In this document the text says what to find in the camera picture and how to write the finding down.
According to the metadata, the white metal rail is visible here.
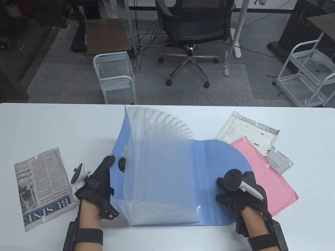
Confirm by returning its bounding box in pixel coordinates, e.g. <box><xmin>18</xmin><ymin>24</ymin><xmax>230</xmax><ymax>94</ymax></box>
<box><xmin>223</xmin><ymin>50</ymin><xmax>230</xmax><ymax>76</ymax></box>

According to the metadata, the black desk base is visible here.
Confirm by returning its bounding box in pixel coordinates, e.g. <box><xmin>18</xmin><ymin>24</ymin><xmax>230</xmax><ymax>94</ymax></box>
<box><xmin>267</xmin><ymin>0</ymin><xmax>335</xmax><ymax>62</ymax></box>

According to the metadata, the person's left forearm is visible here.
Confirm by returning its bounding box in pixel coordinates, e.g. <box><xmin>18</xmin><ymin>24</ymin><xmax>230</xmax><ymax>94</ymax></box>
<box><xmin>78</xmin><ymin>201</ymin><xmax>104</xmax><ymax>230</ymax></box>

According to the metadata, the black office chair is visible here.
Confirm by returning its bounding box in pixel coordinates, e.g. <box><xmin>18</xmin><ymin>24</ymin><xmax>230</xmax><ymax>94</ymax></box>
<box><xmin>155</xmin><ymin>0</ymin><xmax>236</xmax><ymax>88</ymax></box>

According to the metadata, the person's left hand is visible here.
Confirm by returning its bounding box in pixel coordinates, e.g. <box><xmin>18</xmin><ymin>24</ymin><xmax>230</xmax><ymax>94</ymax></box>
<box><xmin>75</xmin><ymin>156</ymin><xmax>126</xmax><ymax>220</ymax></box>

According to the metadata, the person's right hand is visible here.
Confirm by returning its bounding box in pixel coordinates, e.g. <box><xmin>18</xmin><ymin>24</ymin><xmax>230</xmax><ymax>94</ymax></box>
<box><xmin>215</xmin><ymin>170</ymin><xmax>269</xmax><ymax>237</ymax></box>

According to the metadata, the black wrist strap box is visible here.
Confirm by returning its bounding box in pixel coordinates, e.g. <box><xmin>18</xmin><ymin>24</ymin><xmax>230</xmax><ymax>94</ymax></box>
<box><xmin>246</xmin><ymin>220</ymin><xmax>288</xmax><ymax>251</ymax></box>
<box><xmin>63</xmin><ymin>222</ymin><xmax>104</xmax><ymax>251</ymax></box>

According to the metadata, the black desk leg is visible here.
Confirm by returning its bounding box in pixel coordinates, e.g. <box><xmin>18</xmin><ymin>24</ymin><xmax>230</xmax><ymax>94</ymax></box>
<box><xmin>70</xmin><ymin>0</ymin><xmax>88</xmax><ymax>53</ymax></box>

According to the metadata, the white black controller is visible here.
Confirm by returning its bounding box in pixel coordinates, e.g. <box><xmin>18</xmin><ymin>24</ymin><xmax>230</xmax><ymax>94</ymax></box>
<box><xmin>217</xmin><ymin>169</ymin><xmax>263</xmax><ymax>201</ymax></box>
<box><xmin>71</xmin><ymin>163</ymin><xmax>91</xmax><ymax>204</ymax></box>

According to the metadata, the brown wooden side table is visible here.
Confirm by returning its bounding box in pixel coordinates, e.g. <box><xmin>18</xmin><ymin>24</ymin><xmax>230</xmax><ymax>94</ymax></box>
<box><xmin>85</xmin><ymin>18</ymin><xmax>132</xmax><ymax>56</ymax></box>

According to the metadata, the white black left controller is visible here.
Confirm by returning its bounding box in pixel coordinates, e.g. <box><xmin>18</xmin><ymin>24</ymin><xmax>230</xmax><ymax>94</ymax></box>
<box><xmin>71</xmin><ymin>163</ymin><xmax>91</xmax><ymax>204</ymax></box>

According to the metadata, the large white wire cart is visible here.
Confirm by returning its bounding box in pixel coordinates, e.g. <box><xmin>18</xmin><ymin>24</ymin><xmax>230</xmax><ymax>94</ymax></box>
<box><xmin>272</xmin><ymin>33</ymin><xmax>335</xmax><ymax>107</ymax></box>

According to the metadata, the black left wrist strap box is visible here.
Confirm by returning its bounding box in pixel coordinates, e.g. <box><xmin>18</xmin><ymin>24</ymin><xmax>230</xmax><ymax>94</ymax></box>
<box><xmin>63</xmin><ymin>222</ymin><xmax>104</xmax><ymax>251</ymax></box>

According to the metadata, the blue accordion folder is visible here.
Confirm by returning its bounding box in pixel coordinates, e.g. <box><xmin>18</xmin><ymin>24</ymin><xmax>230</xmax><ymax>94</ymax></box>
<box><xmin>110</xmin><ymin>105</ymin><xmax>253</xmax><ymax>227</ymax></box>

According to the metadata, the clear plastic bag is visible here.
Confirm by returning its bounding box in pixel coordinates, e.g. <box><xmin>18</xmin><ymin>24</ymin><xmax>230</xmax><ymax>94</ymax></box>
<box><xmin>309</xmin><ymin>50</ymin><xmax>335</xmax><ymax>72</ymax></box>

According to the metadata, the brown desk top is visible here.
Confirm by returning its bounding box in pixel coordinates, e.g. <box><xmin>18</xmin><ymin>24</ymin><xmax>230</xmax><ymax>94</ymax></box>
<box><xmin>307</xmin><ymin>13</ymin><xmax>335</xmax><ymax>42</ymax></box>

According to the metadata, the thin white desk leg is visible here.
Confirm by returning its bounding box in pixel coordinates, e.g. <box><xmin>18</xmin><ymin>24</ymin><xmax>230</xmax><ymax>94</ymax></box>
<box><xmin>123</xmin><ymin>0</ymin><xmax>143</xmax><ymax>56</ymax></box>

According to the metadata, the large newspaper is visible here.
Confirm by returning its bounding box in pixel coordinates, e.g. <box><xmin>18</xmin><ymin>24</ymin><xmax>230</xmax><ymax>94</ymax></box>
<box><xmin>14</xmin><ymin>147</ymin><xmax>77</xmax><ymax>232</ymax></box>

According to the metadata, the small white wire cart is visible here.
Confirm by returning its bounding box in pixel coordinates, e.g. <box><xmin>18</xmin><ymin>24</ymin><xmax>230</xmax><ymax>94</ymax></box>
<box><xmin>93</xmin><ymin>52</ymin><xmax>138</xmax><ymax>105</ymax></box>

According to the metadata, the white printed form sheet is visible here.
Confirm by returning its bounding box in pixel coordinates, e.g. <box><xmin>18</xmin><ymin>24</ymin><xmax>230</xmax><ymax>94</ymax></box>
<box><xmin>216</xmin><ymin>111</ymin><xmax>280</xmax><ymax>153</ymax></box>

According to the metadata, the black right wrist strap box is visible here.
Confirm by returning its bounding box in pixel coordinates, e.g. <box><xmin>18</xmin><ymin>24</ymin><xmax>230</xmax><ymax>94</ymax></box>
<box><xmin>246</xmin><ymin>220</ymin><xmax>288</xmax><ymax>251</ymax></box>

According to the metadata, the bundle of floor cables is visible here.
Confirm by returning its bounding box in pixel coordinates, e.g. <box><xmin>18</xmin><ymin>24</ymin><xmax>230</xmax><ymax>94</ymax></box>
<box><xmin>131</xmin><ymin>16</ymin><xmax>173</xmax><ymax>71</ymax></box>

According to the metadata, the white desk leg with foot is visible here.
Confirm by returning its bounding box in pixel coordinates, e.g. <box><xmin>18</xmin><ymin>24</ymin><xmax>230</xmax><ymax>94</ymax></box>
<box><xmin>226</xmin><ymin>0</ymin><xmax>251</xmax><ymax>63</ymax></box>

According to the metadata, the small newspaper leaflet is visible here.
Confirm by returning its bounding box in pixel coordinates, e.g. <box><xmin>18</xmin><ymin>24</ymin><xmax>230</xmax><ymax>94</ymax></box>
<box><xmin>263</xmin><ymin>146</ymin><xmax>294</xmax><ymax>175</ymax></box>

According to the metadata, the white black right controller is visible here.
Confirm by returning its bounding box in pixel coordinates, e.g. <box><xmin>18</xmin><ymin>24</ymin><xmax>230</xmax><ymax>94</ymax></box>
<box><xmin>217</xmin><ymin>169</ymin><xmax>263</xmax><ymax>201</ymax></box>

